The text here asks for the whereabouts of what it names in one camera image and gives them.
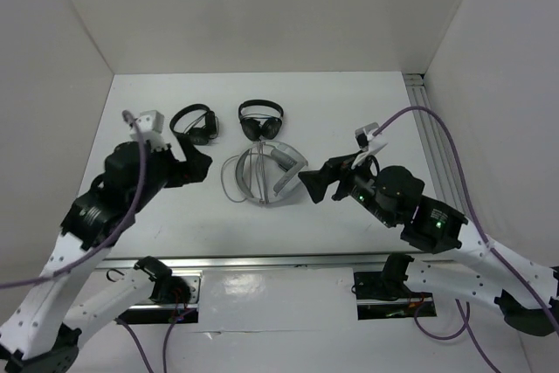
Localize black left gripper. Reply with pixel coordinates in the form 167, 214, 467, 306
131, 133, 212, 211

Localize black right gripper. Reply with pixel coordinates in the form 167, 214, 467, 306
297, 147, 397, 227

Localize white over-ear headphones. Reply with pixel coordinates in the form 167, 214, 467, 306
234, 141, 308, 206

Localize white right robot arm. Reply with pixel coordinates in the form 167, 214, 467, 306
300, 155, 558, 336

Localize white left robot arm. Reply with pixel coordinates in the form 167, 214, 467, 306
1, 140, 212, 372

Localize black headphones with silver band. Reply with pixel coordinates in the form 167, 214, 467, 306
169, 104, 219, 146

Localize black headphones with thin band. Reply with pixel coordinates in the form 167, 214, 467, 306
238, 100, 284, 142

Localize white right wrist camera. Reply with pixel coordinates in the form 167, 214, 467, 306
351, 122, 388, 169

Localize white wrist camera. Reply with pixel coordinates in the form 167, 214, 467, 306
351, 122, 388, 169
125, 110, 169, 153

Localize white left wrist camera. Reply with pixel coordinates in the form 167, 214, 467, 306
125, 110, 169, 153

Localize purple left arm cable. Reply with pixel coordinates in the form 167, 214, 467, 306
0, 109, 197, 373

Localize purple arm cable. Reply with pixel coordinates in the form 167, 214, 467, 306
0, 109, 197, 373
370, 105, 559, 373

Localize aluminium front rail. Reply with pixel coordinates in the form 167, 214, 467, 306
95, 252, 416, 276

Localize aluminium side rail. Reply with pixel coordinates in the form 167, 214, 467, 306
403, 73, 469, 216

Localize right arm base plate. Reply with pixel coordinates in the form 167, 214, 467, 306
351, 272, 437, 321

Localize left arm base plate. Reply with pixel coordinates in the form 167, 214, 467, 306
118, 272, 202, 325

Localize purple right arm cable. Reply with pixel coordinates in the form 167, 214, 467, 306
370, 105, 559, 373

